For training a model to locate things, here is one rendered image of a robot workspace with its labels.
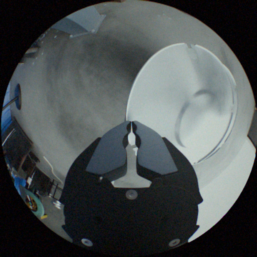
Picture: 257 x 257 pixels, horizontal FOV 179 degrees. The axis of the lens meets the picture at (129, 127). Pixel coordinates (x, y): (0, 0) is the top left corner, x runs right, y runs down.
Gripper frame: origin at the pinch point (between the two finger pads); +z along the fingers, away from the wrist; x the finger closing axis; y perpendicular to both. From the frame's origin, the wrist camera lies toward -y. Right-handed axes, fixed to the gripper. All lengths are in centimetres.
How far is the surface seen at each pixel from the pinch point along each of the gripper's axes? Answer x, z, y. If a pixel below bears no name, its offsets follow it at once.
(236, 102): 32.5, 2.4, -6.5
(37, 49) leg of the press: -76, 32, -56
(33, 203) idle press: -250, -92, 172
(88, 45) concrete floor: -22, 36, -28
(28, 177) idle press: -177, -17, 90
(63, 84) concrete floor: -40, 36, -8
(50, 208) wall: -452, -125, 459
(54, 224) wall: -419, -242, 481
